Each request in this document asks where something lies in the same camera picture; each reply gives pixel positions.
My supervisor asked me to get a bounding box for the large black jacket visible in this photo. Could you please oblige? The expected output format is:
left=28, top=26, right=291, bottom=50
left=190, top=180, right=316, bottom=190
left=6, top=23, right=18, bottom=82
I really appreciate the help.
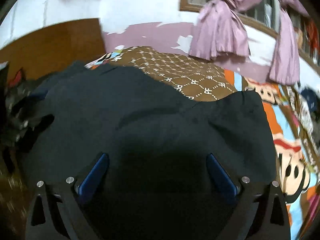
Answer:
left=22, top=63, right=276, bottom=239

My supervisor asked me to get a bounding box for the dark clothes pile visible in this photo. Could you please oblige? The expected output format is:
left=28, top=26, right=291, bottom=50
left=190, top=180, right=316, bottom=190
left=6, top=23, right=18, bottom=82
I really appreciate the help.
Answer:
left=1, top=62, right=54, bottom=176

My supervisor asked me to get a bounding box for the colourful cartoon bed quilt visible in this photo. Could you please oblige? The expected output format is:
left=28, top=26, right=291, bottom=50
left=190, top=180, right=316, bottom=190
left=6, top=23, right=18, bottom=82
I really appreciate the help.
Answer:
left=86, top=46, right=319, bottom=239

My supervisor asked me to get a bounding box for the dark blue cap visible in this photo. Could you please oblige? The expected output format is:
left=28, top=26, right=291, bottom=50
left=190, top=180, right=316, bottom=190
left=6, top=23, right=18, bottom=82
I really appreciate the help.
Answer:
left=301, top=88, right=318, bottom=112

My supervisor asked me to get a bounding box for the right pink curtain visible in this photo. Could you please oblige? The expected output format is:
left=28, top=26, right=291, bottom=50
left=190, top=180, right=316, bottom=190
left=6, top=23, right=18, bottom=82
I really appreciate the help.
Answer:
left=269, top=0, right=309, bottom=85

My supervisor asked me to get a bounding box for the pink curtain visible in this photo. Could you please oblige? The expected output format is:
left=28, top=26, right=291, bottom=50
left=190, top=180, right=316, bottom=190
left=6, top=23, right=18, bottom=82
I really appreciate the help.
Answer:
left=189, top=0, right=262, bottom=61
left=269, top=0, right=309, bottom=85

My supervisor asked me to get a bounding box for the brown wooden headboard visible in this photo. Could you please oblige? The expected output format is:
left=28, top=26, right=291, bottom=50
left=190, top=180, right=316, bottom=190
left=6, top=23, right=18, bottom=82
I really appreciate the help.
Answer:
left=1, top=18, right=105, bottom=81

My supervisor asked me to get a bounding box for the red hanging garment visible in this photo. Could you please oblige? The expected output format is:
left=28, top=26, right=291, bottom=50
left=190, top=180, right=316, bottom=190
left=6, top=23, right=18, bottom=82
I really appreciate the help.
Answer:
left=306, top=20, right=319, bottom=54

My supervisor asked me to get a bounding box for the left pink curtain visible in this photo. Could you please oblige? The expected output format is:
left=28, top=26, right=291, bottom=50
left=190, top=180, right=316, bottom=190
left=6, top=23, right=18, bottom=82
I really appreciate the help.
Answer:
left=189, top=0, right=262, bottom=61

